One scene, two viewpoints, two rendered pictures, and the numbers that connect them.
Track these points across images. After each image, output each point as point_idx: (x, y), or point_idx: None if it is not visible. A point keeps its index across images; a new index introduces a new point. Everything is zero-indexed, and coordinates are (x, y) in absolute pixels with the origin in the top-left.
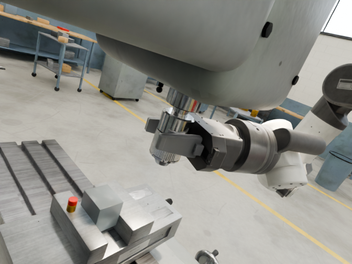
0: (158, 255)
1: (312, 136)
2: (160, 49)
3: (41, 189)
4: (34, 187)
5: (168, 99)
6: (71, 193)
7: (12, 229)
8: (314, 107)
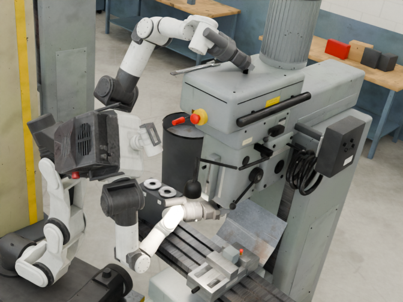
0: (187, 298)
1: (171, 198)
2: None
3: (265, 299)
4: (270, 299)
5: None
6: (244, 260)
7: (255, 256)
8: (137, 219)
